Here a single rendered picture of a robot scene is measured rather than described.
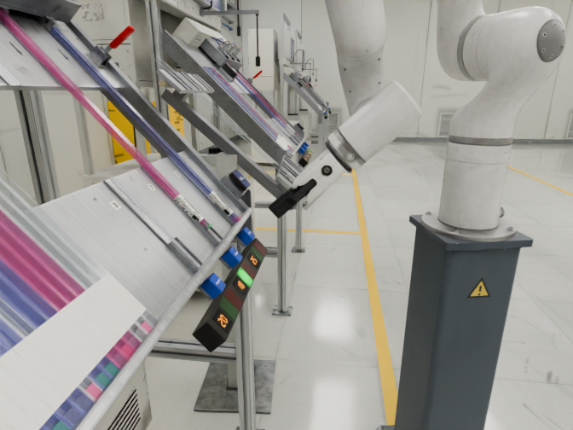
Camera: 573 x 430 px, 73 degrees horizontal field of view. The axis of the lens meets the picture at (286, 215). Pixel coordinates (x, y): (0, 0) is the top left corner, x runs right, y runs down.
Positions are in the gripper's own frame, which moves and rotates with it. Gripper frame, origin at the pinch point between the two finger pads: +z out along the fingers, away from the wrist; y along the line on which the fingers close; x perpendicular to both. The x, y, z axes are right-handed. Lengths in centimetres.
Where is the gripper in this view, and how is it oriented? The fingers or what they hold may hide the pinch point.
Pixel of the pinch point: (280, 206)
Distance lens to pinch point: 78.0
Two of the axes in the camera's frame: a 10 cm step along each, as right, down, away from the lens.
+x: -6.7, -7.3, -1.4
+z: -7.3, 6.1, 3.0
